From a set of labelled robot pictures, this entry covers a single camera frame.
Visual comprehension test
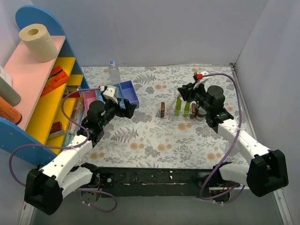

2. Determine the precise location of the pink toothbrush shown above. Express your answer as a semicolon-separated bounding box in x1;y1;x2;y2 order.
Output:
167;99;176;111
167;92;181;110

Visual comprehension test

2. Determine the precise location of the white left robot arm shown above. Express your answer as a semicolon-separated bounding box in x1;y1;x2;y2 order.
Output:
24;99;137;215

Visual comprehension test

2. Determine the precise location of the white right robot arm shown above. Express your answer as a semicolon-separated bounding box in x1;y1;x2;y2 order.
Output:
178;82;289;197

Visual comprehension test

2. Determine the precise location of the clear textured tray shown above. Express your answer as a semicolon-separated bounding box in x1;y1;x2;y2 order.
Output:
155;104;205;124

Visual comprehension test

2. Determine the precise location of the teal drawer box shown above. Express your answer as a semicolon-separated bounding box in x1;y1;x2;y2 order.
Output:
95;86;105;102

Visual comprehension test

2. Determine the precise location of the pink drawer box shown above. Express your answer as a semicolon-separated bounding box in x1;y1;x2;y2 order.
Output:
83;90;97;115

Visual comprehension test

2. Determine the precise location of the purple drawer box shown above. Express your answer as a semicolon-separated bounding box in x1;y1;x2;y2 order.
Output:
120;81;139;109

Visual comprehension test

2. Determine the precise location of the clear plastic water bottle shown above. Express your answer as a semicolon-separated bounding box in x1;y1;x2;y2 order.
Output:
108;61;121;84

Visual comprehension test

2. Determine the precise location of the small red box low shelf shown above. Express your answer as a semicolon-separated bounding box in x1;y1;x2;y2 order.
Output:
48;121;65;140

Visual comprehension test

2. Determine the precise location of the blue pink yellow shelf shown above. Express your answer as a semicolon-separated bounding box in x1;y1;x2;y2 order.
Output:
0;5;88;153

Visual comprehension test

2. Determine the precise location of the orange box on shelf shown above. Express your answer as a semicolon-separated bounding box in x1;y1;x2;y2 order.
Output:
41;66;70;97

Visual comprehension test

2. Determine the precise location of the orange tube on shelf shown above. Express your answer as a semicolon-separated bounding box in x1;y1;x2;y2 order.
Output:
0;97;22;125

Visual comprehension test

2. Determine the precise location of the grey green bottle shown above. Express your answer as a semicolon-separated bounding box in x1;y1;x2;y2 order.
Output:
0;78;21;106

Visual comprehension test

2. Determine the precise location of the beige paper towel roll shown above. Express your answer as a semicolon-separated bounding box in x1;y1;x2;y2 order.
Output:
19;23;58;63

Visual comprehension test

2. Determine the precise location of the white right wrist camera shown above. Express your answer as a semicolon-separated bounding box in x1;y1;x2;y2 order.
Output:
193;70;209;89

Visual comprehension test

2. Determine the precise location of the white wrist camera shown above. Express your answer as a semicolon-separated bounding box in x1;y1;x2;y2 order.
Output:
193;70;209;89
99;85;120;105

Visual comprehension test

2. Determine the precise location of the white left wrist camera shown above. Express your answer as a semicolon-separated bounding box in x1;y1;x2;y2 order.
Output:
99;85;120;105

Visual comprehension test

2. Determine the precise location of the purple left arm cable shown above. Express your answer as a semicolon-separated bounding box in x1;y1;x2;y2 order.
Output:
8;86;118;213

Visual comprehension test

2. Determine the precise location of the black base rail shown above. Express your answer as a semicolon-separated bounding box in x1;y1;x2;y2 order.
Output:
72;165;242;199

